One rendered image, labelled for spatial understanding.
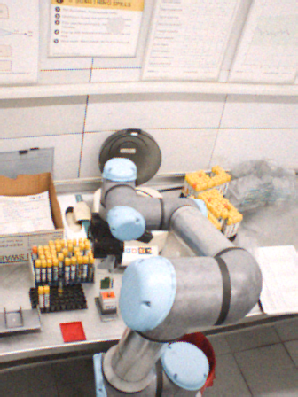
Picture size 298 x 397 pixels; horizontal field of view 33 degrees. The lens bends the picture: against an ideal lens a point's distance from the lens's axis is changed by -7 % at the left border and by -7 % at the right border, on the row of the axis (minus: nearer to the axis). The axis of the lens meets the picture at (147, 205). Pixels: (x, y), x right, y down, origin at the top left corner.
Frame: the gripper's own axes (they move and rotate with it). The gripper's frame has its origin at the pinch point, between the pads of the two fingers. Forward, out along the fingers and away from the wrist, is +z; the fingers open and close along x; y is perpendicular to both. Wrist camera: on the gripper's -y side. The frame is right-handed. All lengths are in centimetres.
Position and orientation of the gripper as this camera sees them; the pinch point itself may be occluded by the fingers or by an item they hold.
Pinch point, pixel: (113, 268)
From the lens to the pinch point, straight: 147.2
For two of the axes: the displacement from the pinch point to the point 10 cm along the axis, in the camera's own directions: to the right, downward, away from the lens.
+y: -9.4, 0.8, -3.2
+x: 2.9, 6.6, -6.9
